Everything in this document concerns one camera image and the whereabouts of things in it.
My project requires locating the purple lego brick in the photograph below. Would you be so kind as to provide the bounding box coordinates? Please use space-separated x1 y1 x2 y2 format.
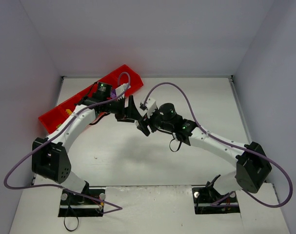
110 89 117 98

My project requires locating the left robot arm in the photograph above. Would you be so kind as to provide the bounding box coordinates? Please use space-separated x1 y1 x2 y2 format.
31 82 141 195

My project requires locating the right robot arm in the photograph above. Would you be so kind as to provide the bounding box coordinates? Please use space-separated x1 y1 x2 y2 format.
137 98 272 195

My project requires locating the red compartment tray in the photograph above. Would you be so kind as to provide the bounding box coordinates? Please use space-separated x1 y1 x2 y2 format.
38 64 143 134

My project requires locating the yellow comb lego piece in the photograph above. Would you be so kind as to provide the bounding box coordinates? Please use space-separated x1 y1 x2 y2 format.
66 109 72 115

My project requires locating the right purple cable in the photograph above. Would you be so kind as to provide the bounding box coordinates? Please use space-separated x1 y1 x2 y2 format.
139 82 294 208

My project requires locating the purple cable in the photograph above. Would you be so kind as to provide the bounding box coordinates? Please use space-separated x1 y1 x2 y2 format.
139 82 294 208
3 72 132 215

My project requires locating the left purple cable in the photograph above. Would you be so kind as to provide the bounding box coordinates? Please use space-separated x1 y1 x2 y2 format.
3 72 132 215

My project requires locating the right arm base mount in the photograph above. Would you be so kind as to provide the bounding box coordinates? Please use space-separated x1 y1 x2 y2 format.
192 175 240 215

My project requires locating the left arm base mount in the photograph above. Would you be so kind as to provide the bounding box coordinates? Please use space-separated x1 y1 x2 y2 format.
58 190 104 217

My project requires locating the black cable loop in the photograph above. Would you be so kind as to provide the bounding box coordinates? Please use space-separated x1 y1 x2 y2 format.
63 204 79 232

